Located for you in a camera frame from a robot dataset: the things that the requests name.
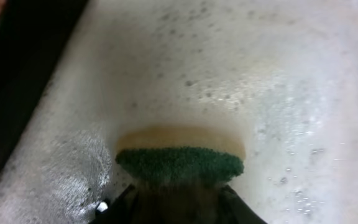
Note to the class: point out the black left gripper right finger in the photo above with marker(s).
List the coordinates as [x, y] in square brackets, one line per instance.
[233, 210]

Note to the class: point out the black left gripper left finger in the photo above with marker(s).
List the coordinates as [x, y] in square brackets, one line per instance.
[119, 212]

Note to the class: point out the green yellow sponge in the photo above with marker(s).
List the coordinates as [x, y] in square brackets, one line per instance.
[180, 173]

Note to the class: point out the black tray with soapy water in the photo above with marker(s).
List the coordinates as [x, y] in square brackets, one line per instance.
[282, 76]

